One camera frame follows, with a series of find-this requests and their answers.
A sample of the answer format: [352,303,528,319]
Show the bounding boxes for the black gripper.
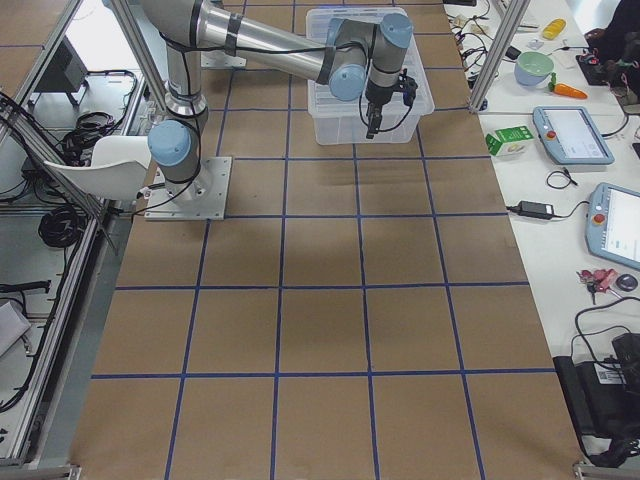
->
[365,67,418,139]

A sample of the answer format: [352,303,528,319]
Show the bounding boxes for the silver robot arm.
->
[141,1,417,201]

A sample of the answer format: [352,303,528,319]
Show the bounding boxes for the clear plastic storage box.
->
[306,7,435,145]

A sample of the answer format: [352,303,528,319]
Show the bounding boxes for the green white carton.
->
[485,125,534,157]

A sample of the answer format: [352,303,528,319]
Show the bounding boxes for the green bowl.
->
[514,51,554,86]

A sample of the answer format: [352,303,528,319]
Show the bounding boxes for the black laptop charger brick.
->
[518,200,555,220]

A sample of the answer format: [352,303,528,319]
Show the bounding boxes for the toy carrot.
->
[548,72,588,100]

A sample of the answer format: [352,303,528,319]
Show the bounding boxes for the blue teach pendant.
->
[532,106,615,167]
[585,183,640,270]

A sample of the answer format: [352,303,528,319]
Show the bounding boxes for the yellow toy corn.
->
[541,18,566,40]

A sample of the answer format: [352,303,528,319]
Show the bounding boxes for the white plastic chair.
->
[44,136,151,201]

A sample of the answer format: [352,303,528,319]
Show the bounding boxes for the black computer mouse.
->
[615,273,639,292]

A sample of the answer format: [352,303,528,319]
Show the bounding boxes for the aluminium frame post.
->
[468,0,530,113]

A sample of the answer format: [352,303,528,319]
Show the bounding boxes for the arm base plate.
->
[143,156,232,221]

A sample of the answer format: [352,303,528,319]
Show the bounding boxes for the aluminium frame rail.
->
[110,0,166,113]

